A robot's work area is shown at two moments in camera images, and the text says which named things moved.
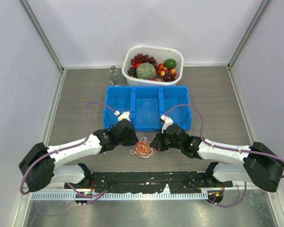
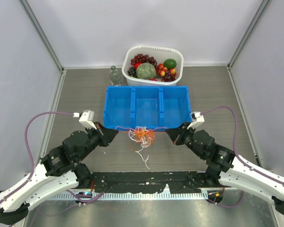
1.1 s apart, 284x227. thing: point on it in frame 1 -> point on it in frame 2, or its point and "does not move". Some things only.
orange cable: [143, 148] -> [146, 135]
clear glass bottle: [114, 76] does not move
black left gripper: [133, 139] -> [105, 135]
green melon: [145, 71] does not move
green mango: [169, 64] does not move
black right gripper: [157, 143] -> [177, 134]
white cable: [145, 149] -> [141, 134]
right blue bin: [174, 103] does not move
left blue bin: [120, 98] does not move
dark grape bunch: [132, 72] does not move
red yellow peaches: [162, 70] does not move
